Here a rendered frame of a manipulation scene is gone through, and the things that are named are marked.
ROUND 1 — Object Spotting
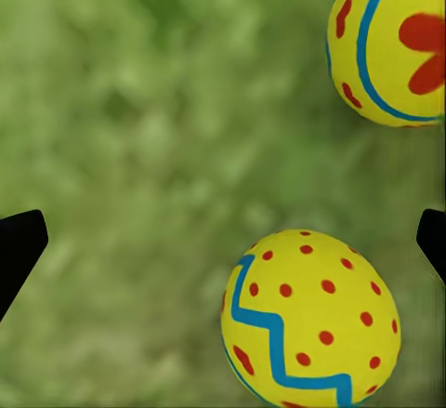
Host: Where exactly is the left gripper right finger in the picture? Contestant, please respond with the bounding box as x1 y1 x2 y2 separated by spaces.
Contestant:
416 208 446 283

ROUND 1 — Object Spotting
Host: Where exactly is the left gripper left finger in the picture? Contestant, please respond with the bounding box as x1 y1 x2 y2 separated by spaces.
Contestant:
0 209 48 322

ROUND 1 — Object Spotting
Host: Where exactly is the easter egg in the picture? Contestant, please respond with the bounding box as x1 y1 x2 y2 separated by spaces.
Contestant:
221 228 401 408
326 0 446 127

